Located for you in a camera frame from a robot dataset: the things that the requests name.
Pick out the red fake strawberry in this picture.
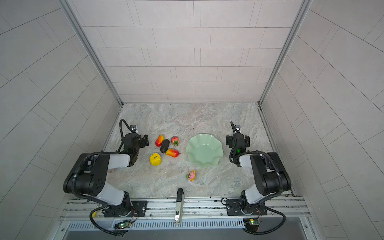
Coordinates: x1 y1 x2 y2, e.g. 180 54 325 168
171 136 180 146

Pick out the red yellow fake mango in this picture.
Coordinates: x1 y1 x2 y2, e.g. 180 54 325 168
155 135 165 147

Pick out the red orange fake mango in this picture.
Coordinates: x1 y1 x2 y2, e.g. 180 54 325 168
166 149 180 158

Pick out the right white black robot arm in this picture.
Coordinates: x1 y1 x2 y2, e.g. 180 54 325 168
226 123 292 215

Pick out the left green circuit board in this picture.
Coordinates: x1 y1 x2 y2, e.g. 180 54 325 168
114 221 132 230

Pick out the green circuit board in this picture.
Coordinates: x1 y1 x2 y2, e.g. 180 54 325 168
243 219 260 234
114 221 132 230

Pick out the black silver handle tool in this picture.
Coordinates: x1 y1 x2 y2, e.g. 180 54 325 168
174 188 184 224

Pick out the small pink yellow toy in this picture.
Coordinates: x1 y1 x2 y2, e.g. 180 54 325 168
186 171 196 182

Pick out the dark fake avocado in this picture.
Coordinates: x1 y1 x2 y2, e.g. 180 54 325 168
160 140 170 154

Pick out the light green scalloped fruit bowl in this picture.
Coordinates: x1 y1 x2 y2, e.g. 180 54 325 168
186 134 224 169

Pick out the right green circuit board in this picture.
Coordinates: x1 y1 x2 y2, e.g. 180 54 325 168
243 219 260 234

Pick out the yellow fake bell pepper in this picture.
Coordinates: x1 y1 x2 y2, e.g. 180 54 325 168
149 153 162 166

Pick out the aluminium rail frame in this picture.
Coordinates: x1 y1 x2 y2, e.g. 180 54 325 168
59 195 311 221

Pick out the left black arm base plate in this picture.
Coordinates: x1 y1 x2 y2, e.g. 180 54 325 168
102 200 148 218

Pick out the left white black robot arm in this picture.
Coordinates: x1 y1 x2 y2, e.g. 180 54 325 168
63 119 149 218

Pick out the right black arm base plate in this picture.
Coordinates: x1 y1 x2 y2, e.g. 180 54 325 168
222 198 267 216

